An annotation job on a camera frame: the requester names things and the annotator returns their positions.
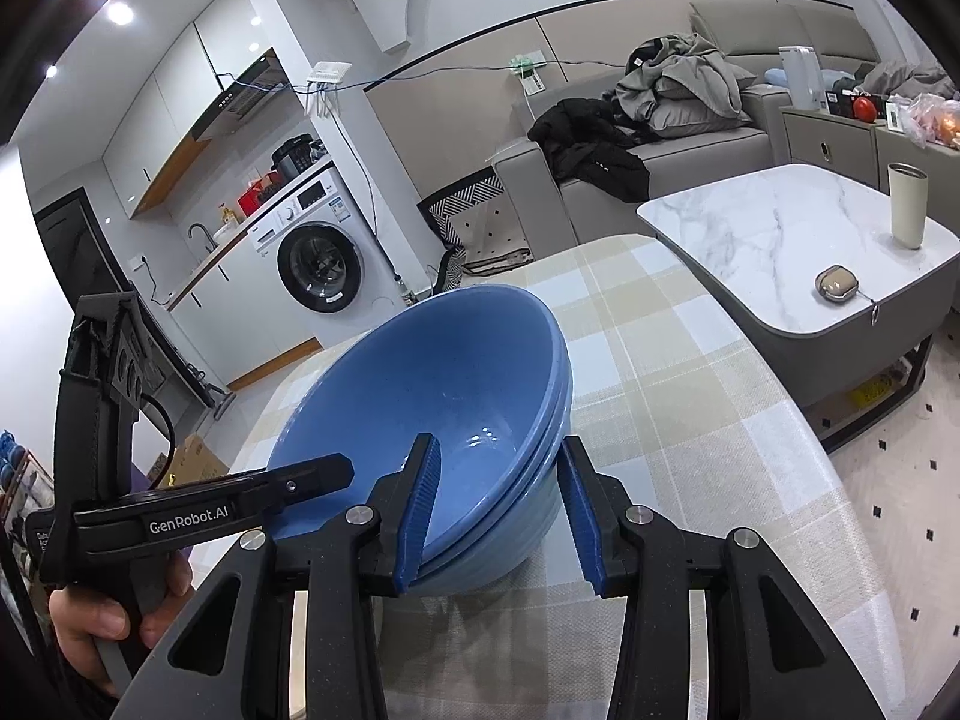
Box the black pressure cooker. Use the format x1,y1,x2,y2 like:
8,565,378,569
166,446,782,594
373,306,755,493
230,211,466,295
270,133,314,177

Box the cream tumbler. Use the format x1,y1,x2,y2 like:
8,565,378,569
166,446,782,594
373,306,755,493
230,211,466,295
887,163,929,250

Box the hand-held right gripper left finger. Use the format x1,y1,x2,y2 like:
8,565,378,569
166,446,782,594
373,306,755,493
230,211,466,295
112,433,443,720

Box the checkered tablecloth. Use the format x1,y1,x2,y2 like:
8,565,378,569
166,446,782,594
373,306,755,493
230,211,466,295
180,234,901,720

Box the beige earbud case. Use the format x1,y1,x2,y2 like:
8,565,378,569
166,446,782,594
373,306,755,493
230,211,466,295
814,264,862,301

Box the red box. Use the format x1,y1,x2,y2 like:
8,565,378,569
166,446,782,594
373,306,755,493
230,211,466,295
237,172,286,217

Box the black jacket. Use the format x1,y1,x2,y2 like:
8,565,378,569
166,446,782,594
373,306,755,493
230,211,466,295
527,97,652,203

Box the light blue pillow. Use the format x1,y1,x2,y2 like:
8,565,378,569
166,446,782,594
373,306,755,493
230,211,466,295
763,67,856,91

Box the white kettle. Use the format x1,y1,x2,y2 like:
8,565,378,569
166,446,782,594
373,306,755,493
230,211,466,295
778,45,822,112

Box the range hood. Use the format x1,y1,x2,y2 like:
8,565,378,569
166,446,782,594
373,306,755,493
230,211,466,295
191,49,290,143

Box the white base cabinets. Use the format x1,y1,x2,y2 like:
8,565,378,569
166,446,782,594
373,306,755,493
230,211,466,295
165,225,323,391

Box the grey blanket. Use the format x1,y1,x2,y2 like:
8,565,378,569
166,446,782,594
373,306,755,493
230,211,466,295
859,58,957,100

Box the white washing machine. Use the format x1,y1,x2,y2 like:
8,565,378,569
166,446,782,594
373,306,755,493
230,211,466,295
247,165,398,316

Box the patterned cushion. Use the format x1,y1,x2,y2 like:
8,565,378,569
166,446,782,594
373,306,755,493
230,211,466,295
416,174,537,293

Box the white upper cabinets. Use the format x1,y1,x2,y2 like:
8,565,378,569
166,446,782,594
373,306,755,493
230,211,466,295
101,0,260,218

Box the green wall socket plug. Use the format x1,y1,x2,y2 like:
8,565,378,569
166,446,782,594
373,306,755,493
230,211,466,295
506,49,548,95

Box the cardboard box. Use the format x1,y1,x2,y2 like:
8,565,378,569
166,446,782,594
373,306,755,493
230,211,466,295
154,431,230,488

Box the marble coffee table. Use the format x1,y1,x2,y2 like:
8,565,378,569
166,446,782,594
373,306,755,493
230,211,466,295
636,163,960,451

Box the person's left hand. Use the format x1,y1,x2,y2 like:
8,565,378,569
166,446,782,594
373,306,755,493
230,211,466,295
49,551,196,695

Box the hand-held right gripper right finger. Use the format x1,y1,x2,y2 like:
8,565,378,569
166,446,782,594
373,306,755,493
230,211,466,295
561,435,890,720

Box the white router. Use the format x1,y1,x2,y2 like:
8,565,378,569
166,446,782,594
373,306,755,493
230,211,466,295
304,60,353,117

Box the grey clothes pile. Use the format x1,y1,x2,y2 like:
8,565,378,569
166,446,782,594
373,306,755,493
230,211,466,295
613,32,757,142

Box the shoe rack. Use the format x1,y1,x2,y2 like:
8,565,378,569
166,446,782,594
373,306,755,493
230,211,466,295
0,427,57,661

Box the grey sofa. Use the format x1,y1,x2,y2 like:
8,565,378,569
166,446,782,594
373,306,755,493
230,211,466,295
491,0,960,271

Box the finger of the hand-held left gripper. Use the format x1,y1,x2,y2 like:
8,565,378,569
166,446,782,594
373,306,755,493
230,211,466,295
217,454,355,526

